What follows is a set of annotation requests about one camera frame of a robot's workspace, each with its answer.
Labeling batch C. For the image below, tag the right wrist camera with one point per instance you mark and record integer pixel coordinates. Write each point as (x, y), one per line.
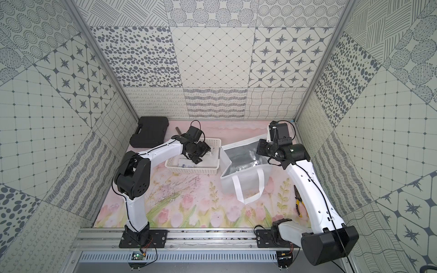
(279, 132)

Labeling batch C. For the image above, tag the white vent grille strip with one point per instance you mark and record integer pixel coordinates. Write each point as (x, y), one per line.
(254, 256)

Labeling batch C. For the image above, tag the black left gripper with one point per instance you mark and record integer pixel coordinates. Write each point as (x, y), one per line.
(201, 152)

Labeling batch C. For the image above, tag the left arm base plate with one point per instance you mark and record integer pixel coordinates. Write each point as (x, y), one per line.
(143, 238)

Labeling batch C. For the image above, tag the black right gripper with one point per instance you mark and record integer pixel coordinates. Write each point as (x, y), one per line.
(261, 148)

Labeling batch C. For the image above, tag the aluminium mounting rail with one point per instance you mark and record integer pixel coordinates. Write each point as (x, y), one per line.
(113, 239)

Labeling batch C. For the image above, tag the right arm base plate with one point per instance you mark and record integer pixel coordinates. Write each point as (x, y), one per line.
(267, 239)

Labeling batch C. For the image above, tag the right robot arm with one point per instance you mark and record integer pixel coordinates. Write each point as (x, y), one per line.
(328, 238)

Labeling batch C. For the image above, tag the white ice pack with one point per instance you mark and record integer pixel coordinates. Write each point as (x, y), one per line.
(186, 163)

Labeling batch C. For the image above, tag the yellow handled pliers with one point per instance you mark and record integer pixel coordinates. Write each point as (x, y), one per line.
(298, 201)

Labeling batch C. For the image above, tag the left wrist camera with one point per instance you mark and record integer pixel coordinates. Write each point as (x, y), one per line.
(194, 133)

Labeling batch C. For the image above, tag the black plastic tool case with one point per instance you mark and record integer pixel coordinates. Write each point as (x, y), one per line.
(150, 132)

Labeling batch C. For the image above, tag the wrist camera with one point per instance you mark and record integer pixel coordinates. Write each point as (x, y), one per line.
(194, 133)
(279, 132)

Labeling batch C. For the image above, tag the floral pink table mat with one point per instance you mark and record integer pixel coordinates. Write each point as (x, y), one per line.
(196, 200)

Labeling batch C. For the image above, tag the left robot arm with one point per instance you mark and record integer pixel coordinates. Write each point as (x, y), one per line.
(132, 178)

